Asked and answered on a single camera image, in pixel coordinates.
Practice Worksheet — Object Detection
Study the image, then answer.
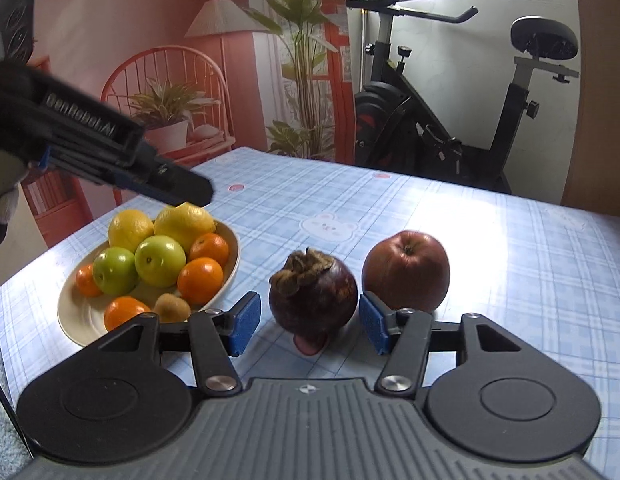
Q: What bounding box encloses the person's left hand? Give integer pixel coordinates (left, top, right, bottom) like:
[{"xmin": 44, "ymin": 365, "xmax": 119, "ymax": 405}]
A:
[{"xmin": 0, "ymin": 62, "xmax": 47, "ymax": 252}]

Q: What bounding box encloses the printed room scene backdrop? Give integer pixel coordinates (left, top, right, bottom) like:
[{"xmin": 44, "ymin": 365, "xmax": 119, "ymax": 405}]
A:
[{"xmin": 0, "ymin": 0, "xmax": 357, "ymax": 250}]

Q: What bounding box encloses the green apple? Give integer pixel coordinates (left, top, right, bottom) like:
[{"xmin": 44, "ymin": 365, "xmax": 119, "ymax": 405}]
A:
[
  {"xmin": 92, "ymin": 247, "xmax": 140, "ymax": 296},
  {"xmin": 134, "ymin": 235, "xmax": 187, "ymax": 288}
]

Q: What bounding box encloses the brown wooden panel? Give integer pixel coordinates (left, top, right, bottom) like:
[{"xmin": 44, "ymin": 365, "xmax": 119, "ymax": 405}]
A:
[{"xmin": 560, "ymin": 0, "xmax": 620, "ymax": 222}]

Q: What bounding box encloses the cream oval plate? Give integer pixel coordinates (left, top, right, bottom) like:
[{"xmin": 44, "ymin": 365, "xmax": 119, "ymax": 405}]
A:
[{"xmin": 57, "ymin": 220, "xmax": 241, "ymax": 348}]

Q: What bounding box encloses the blue checked tablecloth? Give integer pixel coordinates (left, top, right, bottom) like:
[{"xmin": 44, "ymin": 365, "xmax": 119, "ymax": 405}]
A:
[{"xmin": 0, "ymin": 146, "xmax": 620, "ymax": 480}]

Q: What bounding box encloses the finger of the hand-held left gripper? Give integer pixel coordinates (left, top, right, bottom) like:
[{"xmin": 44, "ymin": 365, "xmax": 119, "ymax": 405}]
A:
[
  {"xmin": 40, "ymin": 146, "xmax": 167, "ymax": 202},
  {"xmin": 140, "ymin": 142, "xmax": 214, "ymax": 208}
]

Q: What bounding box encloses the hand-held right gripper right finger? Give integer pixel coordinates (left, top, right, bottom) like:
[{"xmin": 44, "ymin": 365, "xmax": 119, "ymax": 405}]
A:
[{"xmin": 358, "ymin": 292, "xmax": 536, "ymax": 398}]

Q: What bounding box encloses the yellow lemon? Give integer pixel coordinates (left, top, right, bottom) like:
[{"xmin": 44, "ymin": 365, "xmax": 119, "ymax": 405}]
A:
[
  {"xmin": 108, "ymin": 209, "xmax": 155, "ymax": 253},
  {"xmin": 154, "ymin": 202, "xmax": 217, "ymax": 253}
]

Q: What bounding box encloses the red apple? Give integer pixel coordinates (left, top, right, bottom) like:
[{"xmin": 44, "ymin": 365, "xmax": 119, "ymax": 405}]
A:
[{"xmin": 361, "ymin": 230, "xmax": 451, "ymax": 313}]

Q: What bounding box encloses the grey fuzzy towel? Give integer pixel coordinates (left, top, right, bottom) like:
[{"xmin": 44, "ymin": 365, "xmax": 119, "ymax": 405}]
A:
[{"xmin": 0, "ymin": 330, "xmax": 35, "ymax": 480}]

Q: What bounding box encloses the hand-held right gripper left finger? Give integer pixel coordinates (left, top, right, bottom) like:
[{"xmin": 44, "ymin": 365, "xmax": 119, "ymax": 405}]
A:
[{"xmin": 85, "ymin": 291, "xmax": 262, "ymax": 398}]

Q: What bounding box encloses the black exercise bike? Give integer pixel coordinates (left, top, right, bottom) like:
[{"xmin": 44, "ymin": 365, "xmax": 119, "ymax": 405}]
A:
[{"xmin": 345, "ymin": 0, "xmax": 581, "ymax": 196}]

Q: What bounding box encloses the orange mandarin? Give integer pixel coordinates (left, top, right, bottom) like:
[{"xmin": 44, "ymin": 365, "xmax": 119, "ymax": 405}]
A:
[
  {"xmin": 189, "ymin": 232, "xmax": 230, "ymax": 268},
  {"xmin": 75, "ymin": 264, "xmax": 104, "ymax": 297},
  {"xmin": 104, "ymin": 296, "xmax": 152, "ymax": 332},
  {"xmin": 177, "ymin": 257, "xmax": 225, "ymax": 306}
]

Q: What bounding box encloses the brown longan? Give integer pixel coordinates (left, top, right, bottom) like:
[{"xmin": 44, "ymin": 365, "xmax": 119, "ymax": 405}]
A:
[{"xmin": 154, "ymin": 292, "xmax": 192, "ymax": 324}]

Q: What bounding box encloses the dark purple mangosteen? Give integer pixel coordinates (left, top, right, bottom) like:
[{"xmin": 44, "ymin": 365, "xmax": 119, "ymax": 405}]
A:
[{"xmin": 268, "ymin": 247, "xmax": 359, "ymax": 336}]

